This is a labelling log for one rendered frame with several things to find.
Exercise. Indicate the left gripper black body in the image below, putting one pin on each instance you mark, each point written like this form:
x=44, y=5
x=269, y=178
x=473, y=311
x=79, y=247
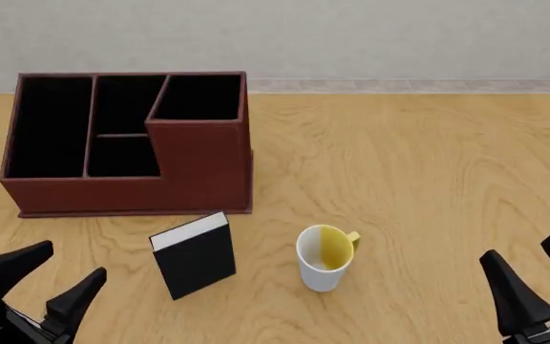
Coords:
x=3, y=322

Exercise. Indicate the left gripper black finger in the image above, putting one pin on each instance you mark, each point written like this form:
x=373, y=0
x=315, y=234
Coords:
x=72, y=304
x=5, y=265

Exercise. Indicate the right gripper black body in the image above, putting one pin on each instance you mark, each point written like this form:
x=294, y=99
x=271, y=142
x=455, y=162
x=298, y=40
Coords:
x=549, y=333

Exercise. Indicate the black book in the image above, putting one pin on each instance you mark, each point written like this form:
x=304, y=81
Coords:
x=198, y=261

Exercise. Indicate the red-brown desk caddy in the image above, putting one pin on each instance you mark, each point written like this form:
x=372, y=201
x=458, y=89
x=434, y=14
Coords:
x=198, y=165

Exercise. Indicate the white and yellow mug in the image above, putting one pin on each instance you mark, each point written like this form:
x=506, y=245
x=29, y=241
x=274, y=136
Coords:
x=320, y=276

